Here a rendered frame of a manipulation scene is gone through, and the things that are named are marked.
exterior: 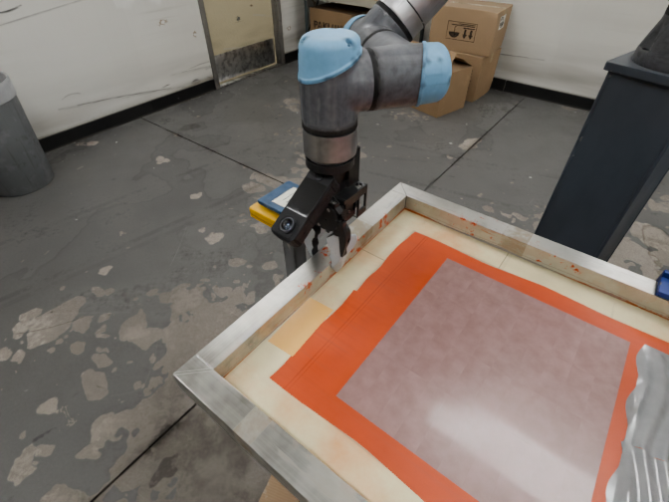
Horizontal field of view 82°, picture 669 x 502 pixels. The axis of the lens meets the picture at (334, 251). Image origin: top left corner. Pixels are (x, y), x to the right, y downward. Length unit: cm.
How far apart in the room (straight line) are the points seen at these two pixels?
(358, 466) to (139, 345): 153
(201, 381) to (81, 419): 132
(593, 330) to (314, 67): 56
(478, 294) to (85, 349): 172
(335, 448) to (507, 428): 22
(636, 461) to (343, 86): 56
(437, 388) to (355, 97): 40
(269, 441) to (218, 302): 151
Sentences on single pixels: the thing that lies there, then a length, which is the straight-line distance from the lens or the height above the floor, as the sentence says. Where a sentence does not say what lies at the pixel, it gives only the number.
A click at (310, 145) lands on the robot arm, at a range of 53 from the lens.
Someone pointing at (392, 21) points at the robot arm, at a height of 132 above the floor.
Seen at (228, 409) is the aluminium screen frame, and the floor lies 99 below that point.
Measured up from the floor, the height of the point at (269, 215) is 95.
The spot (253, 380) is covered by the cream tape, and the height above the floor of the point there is 95.
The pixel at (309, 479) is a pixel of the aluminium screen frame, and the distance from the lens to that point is 48.
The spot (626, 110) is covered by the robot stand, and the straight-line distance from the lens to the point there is 106.
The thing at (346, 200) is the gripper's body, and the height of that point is 112.
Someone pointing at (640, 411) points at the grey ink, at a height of 96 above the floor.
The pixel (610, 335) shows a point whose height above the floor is 95.
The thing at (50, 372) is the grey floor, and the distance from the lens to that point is 205.
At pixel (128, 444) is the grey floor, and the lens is 172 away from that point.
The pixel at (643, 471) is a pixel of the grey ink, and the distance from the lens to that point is 63.
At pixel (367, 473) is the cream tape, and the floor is 95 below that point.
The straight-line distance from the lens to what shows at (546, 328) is 70.
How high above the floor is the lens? 145
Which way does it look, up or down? 43 degrees down
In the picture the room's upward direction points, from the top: straight up
